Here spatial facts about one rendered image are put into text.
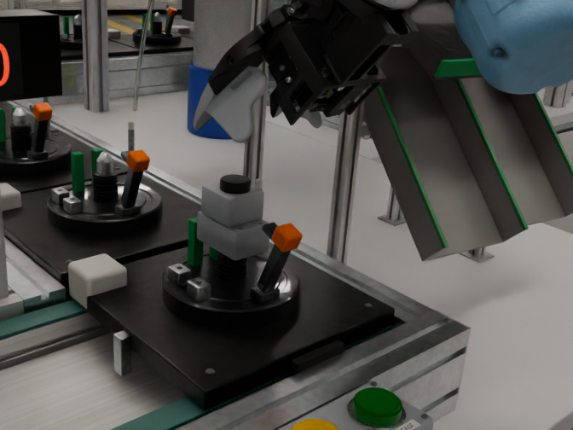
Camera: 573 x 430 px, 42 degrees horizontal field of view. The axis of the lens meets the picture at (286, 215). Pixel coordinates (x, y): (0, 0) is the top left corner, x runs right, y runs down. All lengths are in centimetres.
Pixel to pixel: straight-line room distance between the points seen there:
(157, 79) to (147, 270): 129
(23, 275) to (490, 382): 53
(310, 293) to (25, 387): 29
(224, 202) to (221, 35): 96
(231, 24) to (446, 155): 80
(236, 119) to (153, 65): 144
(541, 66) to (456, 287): 68
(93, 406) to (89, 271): 14
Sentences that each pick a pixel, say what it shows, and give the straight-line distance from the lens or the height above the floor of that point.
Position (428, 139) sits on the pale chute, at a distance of 92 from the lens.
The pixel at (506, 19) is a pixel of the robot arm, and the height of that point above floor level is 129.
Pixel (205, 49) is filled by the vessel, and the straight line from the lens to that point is 164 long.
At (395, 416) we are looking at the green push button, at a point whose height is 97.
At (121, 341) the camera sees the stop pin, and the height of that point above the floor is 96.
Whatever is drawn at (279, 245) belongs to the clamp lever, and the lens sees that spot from 67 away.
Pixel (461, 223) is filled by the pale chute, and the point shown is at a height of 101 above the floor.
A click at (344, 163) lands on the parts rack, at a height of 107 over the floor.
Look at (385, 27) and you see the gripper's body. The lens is 54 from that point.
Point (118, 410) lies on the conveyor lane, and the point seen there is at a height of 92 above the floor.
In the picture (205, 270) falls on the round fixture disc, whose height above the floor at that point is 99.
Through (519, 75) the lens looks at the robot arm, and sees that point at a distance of 44.
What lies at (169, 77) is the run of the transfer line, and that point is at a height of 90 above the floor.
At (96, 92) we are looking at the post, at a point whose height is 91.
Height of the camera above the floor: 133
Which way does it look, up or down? 22 degrees down
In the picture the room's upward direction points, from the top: 4 degrees clockwise
